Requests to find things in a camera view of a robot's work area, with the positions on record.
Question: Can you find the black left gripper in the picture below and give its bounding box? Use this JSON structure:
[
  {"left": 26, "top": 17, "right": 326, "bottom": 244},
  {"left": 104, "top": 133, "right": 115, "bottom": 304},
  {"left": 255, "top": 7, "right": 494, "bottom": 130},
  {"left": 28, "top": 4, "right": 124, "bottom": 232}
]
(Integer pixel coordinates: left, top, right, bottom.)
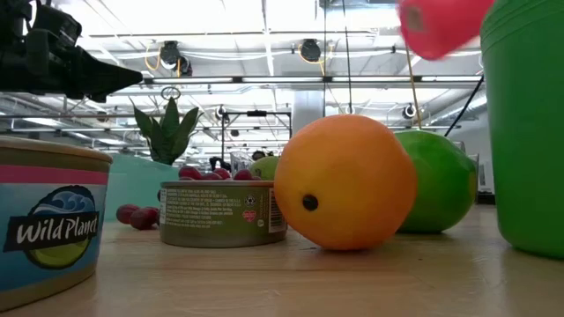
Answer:
[{"left": 0, "top": 26, "right": 144, "bottom": 103}]

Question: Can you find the blue Wild Planet can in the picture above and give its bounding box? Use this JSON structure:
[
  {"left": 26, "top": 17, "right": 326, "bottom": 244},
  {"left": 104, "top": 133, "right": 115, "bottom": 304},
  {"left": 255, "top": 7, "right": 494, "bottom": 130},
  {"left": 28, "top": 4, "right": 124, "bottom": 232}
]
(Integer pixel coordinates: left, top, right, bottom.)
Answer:
[{"left": 0, "top": 134, "right": 114, "bottom": 313}]

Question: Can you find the green label tin can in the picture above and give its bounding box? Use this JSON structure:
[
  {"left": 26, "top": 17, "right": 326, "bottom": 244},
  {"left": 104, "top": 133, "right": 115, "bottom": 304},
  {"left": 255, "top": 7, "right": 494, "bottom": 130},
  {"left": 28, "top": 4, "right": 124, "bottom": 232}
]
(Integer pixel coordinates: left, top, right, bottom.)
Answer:
[{"left": 158, "top": 180, "right": 289, "bottom": 249}]

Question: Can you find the green squeeze bottle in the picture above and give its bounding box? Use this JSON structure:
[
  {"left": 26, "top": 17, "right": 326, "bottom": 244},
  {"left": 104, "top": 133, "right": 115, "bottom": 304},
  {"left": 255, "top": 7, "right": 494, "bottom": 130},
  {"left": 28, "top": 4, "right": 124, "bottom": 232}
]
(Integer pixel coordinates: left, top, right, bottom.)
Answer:
[{"left": 479, "top": 0, "right": 564, "bottom": 260}]

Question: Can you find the green leafy plant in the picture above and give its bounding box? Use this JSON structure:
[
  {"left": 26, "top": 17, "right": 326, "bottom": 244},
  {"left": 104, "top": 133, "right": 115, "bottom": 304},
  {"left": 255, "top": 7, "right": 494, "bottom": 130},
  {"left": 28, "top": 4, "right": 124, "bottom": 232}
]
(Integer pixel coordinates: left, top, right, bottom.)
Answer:
[{"left": 130, "top": 96, "right": 204, "bottom": 166}]

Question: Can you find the teal plastic bin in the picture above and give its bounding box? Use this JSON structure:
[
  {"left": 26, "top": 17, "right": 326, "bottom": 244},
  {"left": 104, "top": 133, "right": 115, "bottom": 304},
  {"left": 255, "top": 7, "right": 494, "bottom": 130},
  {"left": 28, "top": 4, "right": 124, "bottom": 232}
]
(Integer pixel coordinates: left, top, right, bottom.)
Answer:
[{"left": 103, "top": 152, "right": 182, "bottom": 223}]

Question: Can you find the red toy grape bunch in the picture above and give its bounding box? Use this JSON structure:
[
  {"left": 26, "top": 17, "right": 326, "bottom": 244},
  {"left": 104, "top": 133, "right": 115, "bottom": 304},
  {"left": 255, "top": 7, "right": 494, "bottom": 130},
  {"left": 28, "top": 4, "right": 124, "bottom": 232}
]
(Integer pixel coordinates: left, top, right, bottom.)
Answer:
[{"left": 115, "top": 165, "right": 265, "bottom": 232}]

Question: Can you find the small clear container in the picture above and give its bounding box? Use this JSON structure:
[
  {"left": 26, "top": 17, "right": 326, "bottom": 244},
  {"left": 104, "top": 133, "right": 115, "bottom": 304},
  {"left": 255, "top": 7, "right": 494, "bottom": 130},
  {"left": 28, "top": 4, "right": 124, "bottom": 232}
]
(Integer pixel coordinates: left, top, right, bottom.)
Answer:
[{"left": 229, "top": 151, "right": 256, "bottom": 173}]

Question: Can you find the long ceiling light bar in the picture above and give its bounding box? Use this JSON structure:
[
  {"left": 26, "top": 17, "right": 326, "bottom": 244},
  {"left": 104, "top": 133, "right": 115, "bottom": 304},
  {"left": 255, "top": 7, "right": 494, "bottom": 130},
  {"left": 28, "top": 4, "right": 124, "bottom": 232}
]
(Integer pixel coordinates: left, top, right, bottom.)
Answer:
[{"left": 143, "top": 75, "right": 485, "bottom": 85}]

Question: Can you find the orange toy fruit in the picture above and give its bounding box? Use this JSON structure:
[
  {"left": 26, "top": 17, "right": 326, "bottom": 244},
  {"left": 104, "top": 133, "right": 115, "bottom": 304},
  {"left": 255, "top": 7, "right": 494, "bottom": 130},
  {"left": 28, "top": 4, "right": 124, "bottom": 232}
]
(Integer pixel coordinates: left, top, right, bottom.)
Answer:
[{"left": 273, "top": 113, "right": 419, "bottom": 252}]

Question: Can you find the green toy lime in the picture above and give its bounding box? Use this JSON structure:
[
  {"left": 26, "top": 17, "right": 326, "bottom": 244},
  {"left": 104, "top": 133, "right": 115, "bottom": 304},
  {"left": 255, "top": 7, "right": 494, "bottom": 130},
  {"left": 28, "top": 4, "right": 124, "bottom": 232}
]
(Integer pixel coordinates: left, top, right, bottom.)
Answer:
[{"left": 394, "top": 129, "right": 479, "bottom": 234}]

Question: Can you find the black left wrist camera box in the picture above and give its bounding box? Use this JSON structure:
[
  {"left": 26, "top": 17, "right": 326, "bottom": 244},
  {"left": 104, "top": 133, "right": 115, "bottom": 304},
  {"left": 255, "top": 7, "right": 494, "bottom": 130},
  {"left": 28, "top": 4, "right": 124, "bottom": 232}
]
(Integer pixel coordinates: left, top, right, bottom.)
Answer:
[{"left": 33, "top": 3, "right": 83, "bottom": 48}]

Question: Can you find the thin black hanging cable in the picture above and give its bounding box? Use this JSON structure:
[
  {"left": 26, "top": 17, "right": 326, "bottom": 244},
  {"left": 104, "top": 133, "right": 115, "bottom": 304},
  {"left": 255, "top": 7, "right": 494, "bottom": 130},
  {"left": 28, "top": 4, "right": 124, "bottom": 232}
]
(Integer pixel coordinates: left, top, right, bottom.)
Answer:
[{"left": 341, "top": 0, "right": 353, "bottom": 114}]

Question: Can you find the yellow hanging cord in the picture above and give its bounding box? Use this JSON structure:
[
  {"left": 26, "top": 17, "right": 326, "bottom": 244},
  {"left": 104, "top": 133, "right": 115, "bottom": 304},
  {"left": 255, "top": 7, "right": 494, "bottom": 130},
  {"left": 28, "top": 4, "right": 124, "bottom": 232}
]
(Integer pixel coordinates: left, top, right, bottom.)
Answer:
[{"left": 404, "top": 50, "right": 423, "bottom": 129}]

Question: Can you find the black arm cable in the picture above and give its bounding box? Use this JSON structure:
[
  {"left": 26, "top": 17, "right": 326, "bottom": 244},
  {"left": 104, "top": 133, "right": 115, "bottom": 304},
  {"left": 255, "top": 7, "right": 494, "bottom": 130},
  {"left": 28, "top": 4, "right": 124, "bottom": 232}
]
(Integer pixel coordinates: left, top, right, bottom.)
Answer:
[{"left": 443, "top": 74, "right": 485, "bottom": 137}]

